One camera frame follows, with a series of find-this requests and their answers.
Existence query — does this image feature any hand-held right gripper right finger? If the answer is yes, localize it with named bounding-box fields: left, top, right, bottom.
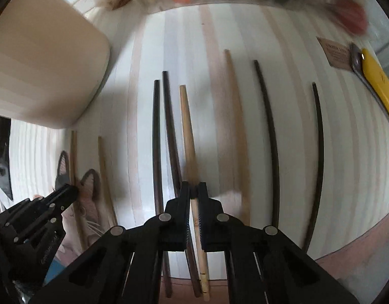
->
left=194, top=182, right=360, bottom=304

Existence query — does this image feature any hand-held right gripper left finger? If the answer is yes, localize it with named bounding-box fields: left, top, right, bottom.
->
left=28, top=181, right=191, bottom=304

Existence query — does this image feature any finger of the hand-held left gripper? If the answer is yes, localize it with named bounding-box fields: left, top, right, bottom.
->
left=0, top=184, right=80, bottom=245

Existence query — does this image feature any light bamboo chopstick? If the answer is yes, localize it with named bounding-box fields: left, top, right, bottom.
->
left=224, top=49, right=251, bottom=226
left=179, top=84, right=211, bottom=302
left=97, top=136, right=119, bottom=227
left=69, top=130, right=89, bottom=252

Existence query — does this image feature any dark wooden chopstick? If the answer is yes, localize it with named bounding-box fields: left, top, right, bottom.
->
left=303, top=82, right=324, bottom=252
left=152, top=80, right=173, bottom=298
left=162, top=71, right=202, bottom=298
left=253, top=60, right=280, bottom=229

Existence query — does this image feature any cream utensil cup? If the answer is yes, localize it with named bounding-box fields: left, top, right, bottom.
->
left=0, top=0, right=112, bottom=130

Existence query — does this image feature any dark blue cloth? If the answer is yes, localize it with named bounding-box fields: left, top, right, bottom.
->
left=44, top=256, right=67, bottom=284

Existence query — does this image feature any dark object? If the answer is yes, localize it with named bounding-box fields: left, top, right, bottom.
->
left=0, top=116, right=13, bottom=201

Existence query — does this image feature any striped cat print placemat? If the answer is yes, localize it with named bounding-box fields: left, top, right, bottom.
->
left=9, top=3, right=389, bottom=289

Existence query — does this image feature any brown paper card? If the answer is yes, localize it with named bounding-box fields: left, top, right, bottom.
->
left=317, top=37, right=355, bottom=69

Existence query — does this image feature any yellow utility knife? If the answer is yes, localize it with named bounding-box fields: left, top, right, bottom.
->
left=349, top=43, right=389, bottom=130

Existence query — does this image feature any red round object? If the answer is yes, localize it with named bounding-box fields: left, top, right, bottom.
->
left=335, top=0, right=368, bottom=35

